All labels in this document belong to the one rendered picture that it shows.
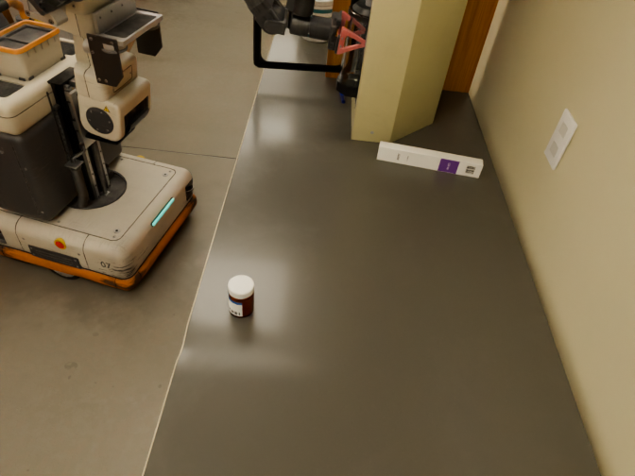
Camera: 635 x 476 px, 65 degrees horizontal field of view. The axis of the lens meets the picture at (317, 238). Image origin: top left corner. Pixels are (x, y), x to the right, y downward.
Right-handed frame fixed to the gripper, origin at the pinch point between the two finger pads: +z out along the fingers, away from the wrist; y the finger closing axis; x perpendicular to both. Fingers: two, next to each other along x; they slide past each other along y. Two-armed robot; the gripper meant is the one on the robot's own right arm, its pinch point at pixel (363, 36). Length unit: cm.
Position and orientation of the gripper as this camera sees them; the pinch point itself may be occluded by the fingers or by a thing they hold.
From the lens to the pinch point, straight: 146.0
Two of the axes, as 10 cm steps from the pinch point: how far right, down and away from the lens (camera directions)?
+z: 9.8, 1.5, 0.9
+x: -1.7, 7.1, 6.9
